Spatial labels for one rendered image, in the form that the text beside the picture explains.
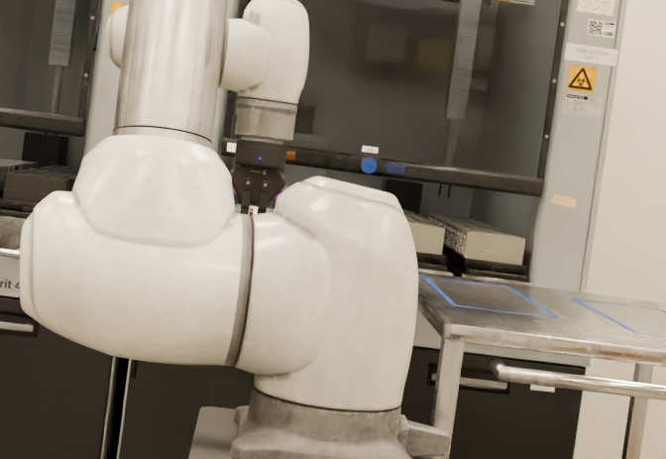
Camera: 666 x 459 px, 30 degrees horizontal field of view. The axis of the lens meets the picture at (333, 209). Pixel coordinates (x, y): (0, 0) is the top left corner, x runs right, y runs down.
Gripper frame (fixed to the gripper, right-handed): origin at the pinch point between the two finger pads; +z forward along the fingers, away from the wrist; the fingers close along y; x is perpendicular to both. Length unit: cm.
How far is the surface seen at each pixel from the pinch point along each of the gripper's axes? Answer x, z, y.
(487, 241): -47, -7, -44
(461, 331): 40.1, -1.3, -26.0
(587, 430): -160, 49, -101
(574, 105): -48, -34, -57
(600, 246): -159, -3, -97
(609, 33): -48, -49, -62
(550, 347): 40, -1, -37
